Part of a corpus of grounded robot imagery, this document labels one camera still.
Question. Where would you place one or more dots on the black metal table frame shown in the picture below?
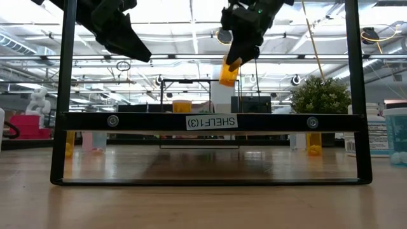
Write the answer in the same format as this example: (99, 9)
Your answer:
(31, 144)

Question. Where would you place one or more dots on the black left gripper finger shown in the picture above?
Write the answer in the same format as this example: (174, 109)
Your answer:
(111, 41)
(133, 41)

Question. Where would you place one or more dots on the large orange pill bottle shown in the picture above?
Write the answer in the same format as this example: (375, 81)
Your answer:
(228, 78)
(182, 107)

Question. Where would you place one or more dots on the large white supplement bottle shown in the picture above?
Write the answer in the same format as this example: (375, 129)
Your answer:
(376, 133)
(2, 127)

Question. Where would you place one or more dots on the white robot figure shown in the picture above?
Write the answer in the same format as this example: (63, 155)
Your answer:
(38, 103)

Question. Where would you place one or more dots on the red stacked boxes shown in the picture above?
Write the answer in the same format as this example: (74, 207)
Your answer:
(25, 127)

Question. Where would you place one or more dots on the small orange pill bottle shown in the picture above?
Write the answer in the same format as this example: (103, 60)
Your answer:
(314, 144)
(70, 143)

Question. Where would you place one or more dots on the black monitor row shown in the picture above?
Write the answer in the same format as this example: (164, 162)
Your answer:
(136, 108)

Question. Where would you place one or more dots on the wooden tray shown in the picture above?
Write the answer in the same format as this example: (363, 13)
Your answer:
(143, 122)

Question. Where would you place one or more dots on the dark desk monitor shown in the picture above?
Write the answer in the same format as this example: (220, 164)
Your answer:
(397, 105)

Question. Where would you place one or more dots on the green potted plant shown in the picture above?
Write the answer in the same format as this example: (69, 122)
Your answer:
(318, 95)

